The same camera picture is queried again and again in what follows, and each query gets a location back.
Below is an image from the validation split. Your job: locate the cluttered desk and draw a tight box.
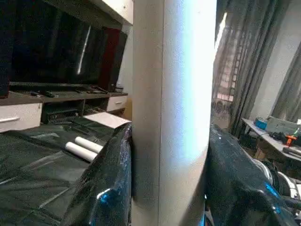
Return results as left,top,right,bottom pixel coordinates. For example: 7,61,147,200
242,115,301,161

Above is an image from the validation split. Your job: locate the grey window curtain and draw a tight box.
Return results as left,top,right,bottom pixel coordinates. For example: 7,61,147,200
211,0,301,138

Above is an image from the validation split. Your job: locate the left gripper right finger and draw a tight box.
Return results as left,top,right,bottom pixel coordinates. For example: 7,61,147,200
205,124,301,226

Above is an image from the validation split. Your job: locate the black speaker box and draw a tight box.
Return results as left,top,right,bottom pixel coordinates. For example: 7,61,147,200
100,27,128,93

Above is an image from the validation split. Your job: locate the black television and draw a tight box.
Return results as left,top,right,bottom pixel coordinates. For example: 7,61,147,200
0,0,118,91

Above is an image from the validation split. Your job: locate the white wall shelf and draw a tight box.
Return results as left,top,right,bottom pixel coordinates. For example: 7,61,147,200
101,0,134,25

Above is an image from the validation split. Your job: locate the white drawer unit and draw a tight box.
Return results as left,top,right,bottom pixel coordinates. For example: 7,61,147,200
0,102,43,134

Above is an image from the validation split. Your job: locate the black mat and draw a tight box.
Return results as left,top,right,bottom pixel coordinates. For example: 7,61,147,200
0,120,133,226

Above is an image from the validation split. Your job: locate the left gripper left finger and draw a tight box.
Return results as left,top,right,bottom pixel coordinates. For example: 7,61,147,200
61,123,134,226

